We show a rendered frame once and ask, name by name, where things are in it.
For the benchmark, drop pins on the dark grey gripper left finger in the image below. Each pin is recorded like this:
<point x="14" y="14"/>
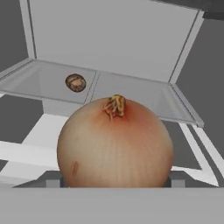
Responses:
<point x="52" y="183"/>

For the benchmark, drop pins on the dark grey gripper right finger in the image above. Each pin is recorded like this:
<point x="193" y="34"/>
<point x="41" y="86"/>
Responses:
<point x="178" y="183"/>

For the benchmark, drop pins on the yellow-brown onion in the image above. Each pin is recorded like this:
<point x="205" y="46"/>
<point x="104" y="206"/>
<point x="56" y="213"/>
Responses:
<point x="116" y="151"/>

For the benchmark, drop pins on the brown potato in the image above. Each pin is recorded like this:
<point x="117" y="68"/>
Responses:
<point x="75" y="82"/>

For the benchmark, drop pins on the glass fridge shelf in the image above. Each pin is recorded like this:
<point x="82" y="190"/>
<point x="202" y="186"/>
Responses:
<point x="40" y="80"/>

